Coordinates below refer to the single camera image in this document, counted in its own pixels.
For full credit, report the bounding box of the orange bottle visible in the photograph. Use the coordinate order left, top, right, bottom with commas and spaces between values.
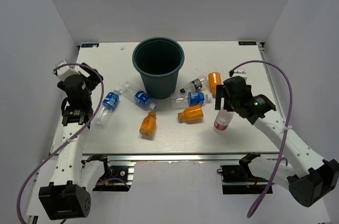
139, 112, 156, 138
208, 72, 221, 97
177, 105, 204, 122

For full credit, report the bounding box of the red cap clear bottle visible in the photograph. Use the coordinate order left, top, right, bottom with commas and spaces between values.
213, 110, 234, 131

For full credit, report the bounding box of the blue label bottle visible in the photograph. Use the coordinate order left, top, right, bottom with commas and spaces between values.
121, 81, 157, 111
93, 88, 121, 128
171, 92, 212, 110

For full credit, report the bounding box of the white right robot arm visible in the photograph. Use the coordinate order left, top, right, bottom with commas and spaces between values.
215, 76, 338, 207

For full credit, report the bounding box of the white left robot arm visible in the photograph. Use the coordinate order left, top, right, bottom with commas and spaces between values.
39, 60, 112, 220

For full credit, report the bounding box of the dark teal plastic bin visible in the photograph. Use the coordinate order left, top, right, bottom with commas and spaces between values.
132, 37, 185, 100

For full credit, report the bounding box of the black cap clear bottle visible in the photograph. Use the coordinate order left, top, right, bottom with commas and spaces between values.
180, 76, 208, 93

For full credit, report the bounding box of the black logo sticker left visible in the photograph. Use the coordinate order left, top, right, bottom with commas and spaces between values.
81, 43, 99, 48

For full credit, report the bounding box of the black logo sticker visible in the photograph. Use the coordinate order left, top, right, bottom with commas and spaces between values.
81, 43, 99, 48
238, 41, 257, 46

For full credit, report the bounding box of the black logo sticker right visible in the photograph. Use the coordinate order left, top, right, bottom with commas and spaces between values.
238, 41, 257, 46

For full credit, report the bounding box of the orange bottle front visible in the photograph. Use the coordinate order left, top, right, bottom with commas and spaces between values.
139, 112, 156, 138

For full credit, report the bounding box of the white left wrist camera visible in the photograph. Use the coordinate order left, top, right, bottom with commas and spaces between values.
53, 59, 80, 82

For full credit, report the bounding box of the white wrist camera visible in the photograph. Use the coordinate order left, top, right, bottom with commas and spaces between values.
53, 59, 80, 82
229, 69, 247, 81

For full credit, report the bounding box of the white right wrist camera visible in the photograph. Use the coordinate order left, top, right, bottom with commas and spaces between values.
229, 69, 247, 81

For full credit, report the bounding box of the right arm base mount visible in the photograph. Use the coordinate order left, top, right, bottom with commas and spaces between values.
216, 153, 268, 195

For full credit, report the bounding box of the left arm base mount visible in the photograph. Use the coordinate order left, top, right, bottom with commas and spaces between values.
81, 155, 132, 192

